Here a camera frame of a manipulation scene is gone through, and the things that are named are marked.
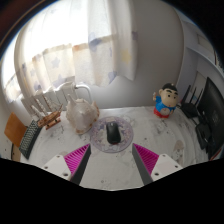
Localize wooden chair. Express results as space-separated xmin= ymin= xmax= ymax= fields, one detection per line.
xmin=3 ymin=112 xmax=28 ymax=149

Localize white radiator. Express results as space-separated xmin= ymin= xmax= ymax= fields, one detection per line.
xmin=20 ymin=81 xmax=93 ymax=116

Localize black monitor stand base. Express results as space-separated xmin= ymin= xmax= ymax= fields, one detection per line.
xmin=194 ymin=122 xmax=214 ymax=151

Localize wooden model sailing ship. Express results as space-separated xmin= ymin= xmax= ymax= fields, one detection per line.
xmin=29 ymin=96 xmax=64 ymax=131

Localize round purple printed mouse pad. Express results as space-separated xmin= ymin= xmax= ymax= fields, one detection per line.
xmin=89 ymin=115 xmax=134 ymax=154

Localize black computer monitor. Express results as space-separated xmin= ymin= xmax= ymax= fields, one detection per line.
xmin=196 ymin=77 xmax=224 ymax=158

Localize black computer mouse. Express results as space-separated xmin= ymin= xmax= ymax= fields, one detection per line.
xmin=105 ymin=121 xmax=122 ymax=145

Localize large white conch shell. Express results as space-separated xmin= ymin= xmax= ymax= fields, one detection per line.
xmin=65 ymin=93 xmax=100 ymax=135

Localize white star-print curtain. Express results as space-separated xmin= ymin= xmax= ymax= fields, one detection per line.
xmin=3 ymin=0 xmax=139 ymax=104

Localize white printed tablecloth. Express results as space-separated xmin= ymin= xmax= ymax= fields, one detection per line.
xmin=19 ymin=105 xmax=211 ymax=191

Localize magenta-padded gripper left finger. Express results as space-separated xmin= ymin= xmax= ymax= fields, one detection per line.
xmin=42 ymin=143 xmax=92 ymax=186

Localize cartoon boy clock figurine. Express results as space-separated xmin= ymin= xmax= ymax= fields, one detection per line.
xmin=152 ymin=83 xmax=180 ymax=119

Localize black keyboard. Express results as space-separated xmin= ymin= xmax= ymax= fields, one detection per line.
xmin=18 ymin=119 xmax=44 ymax=160

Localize white wall shelf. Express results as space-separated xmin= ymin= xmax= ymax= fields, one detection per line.
xmin=186 ymin=43 xmax=224 ymax=73

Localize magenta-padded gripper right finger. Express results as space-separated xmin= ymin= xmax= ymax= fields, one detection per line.
xmin=131 ymin=143 xmax=184 ymax=186

